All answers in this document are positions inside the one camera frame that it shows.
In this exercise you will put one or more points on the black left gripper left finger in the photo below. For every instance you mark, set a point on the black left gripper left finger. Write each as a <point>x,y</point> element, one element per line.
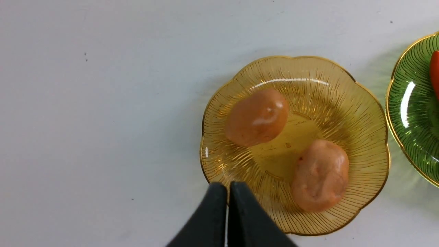
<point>206,227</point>

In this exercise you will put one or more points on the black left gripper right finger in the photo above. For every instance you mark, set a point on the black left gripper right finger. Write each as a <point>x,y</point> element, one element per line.
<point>248,223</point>

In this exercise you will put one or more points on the toy potato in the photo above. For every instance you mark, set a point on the toy potato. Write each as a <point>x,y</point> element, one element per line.
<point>321,176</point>
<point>258,118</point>

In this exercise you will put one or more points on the toy carrot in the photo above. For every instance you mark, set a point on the toy carrot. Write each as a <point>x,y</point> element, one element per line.
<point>434,72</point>

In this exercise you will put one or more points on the yellow ribbed plastic plate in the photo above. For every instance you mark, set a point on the yellow ribbed plastic plate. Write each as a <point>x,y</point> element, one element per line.
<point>325,102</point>

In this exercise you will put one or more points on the green ribbed plastic plate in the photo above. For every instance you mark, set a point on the green ribbed plastic plate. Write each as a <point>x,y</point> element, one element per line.
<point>411,107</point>

